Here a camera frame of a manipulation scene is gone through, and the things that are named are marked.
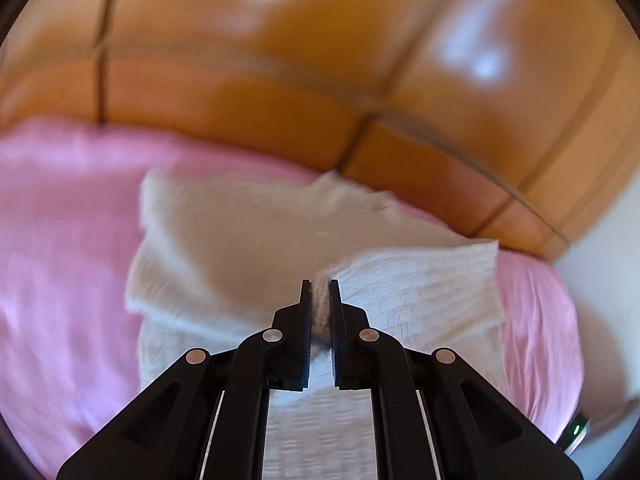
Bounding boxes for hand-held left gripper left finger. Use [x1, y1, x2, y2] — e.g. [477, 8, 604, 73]
[56, 279, 312, 480]

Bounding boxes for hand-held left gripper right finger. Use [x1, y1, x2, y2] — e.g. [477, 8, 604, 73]
[329, 279, 584, 480]

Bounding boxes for white knitted sweater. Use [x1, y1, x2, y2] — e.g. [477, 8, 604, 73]
[125, 170, 507, 480]

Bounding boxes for pink bed sheet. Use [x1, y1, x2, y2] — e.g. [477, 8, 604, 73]
[0, 117, 587, 479]

